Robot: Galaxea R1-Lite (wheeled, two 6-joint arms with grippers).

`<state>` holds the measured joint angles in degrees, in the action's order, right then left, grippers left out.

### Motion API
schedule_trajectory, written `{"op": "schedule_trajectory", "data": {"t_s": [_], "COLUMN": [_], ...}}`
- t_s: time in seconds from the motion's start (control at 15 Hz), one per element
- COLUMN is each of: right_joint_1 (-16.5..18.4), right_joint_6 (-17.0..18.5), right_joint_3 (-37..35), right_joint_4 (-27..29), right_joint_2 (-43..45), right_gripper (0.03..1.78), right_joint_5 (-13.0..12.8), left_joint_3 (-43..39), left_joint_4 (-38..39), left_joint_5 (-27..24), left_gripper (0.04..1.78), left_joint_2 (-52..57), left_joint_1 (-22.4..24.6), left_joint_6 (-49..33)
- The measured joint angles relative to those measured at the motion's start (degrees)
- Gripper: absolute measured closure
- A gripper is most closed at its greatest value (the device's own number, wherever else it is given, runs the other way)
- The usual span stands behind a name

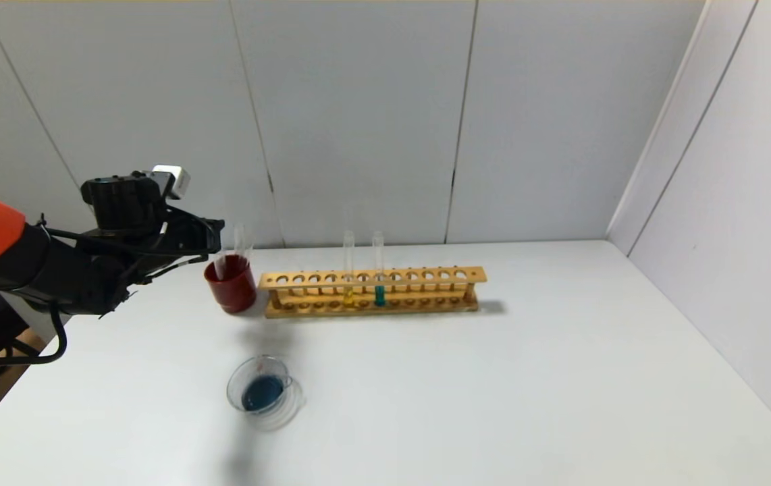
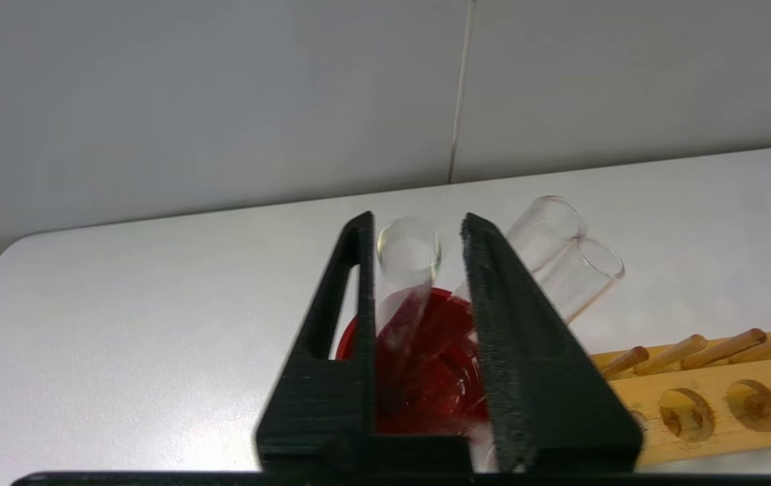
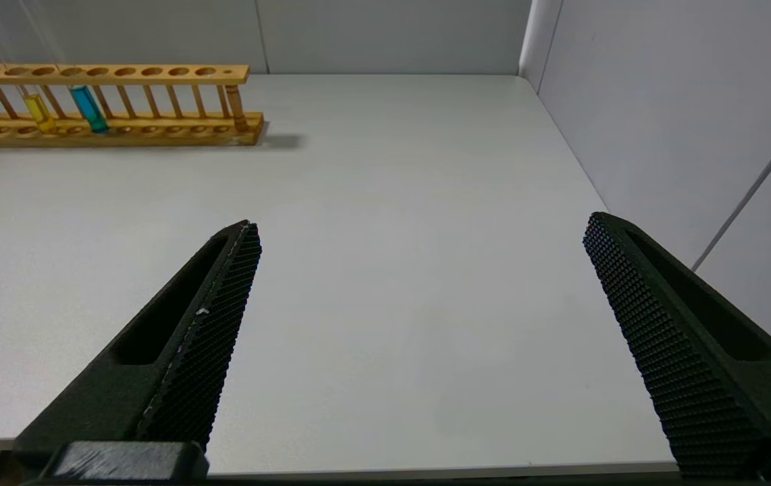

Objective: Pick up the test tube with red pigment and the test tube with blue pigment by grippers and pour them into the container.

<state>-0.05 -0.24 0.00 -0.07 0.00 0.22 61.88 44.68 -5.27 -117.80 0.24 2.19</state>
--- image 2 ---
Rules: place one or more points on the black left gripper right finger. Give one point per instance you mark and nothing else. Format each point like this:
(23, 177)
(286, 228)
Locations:
(547, 405)

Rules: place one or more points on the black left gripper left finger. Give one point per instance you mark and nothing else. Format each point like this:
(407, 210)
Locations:
(318, 412)

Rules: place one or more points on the test tube with red pigment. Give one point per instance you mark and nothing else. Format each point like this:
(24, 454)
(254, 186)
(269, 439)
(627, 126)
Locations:
(588, 283)

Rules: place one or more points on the test tube with blue pigment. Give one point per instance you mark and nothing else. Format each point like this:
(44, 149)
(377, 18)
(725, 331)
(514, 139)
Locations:
(409, 270)

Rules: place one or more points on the wooden test tube rack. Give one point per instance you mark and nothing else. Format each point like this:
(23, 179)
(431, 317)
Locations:
(716, 432)

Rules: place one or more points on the empty glass test tube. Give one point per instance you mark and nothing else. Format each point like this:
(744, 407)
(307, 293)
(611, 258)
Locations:
(541, 229)

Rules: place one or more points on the dark red cup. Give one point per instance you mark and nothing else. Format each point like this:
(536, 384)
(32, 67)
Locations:
(456, 324)

